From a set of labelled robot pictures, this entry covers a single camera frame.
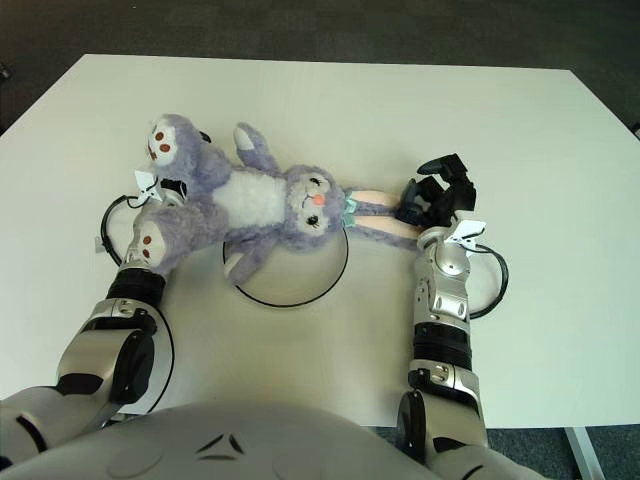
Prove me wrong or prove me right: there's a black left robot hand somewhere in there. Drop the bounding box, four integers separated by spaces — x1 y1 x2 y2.
159 130 214 201

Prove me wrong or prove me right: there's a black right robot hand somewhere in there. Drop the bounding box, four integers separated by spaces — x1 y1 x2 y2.
395 152 479 230

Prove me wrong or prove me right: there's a purple plush bunny doll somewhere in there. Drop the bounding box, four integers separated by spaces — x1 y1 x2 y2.
127 113 426 284

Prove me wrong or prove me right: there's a white plate with black rim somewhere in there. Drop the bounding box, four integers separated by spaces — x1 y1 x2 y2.
221 227 350 307

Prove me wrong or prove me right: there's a white right wrist connector box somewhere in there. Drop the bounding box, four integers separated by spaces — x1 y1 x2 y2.
447 218 487 251

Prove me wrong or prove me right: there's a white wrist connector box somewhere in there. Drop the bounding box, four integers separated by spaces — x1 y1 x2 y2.
447 218 487 251
133 169 164 204

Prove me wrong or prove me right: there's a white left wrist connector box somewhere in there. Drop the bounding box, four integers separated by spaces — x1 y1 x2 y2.
133 169 164 204

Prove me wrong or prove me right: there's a grey robot torso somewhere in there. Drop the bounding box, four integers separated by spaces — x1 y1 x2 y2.
0 399 441 480

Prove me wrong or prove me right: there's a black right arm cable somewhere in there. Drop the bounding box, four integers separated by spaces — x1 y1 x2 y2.
467 244 510 320

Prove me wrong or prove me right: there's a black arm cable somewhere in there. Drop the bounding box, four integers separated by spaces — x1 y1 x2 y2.
467 244 510 320
99 192 176 416

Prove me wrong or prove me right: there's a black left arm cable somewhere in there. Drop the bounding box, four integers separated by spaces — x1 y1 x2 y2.
99 192 176 416

